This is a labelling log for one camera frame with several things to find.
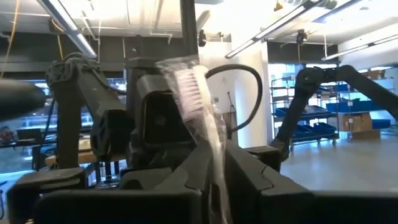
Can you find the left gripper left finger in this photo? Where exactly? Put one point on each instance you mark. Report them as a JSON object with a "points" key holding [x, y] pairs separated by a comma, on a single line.
{"points": [[199, 174]]}

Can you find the white square pillar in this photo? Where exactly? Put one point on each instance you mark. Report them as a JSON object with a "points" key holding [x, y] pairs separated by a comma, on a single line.
{"points": [[245, 124]]}

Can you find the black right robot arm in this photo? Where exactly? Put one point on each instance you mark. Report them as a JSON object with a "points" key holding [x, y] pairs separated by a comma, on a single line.
{"points": [[109, 130]]}

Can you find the ceiling light strip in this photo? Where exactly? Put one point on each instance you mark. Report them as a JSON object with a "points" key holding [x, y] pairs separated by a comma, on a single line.
{"points": [[267, 31], [357, 48]]}

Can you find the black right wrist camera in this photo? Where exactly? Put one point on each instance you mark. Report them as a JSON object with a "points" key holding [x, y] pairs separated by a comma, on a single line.
{"points": [[161, 118]]}

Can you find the brown cardboard box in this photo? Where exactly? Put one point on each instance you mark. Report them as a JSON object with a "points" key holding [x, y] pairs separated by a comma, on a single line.
{"points": [[360, 123]]}

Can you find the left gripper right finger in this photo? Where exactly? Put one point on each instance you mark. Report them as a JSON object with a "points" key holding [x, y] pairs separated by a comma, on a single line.
{"points": [[245, 180]]}

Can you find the shelf cart with blue bins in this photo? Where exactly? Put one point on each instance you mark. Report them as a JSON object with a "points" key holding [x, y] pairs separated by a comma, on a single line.
{"points": [[320, 127]]}

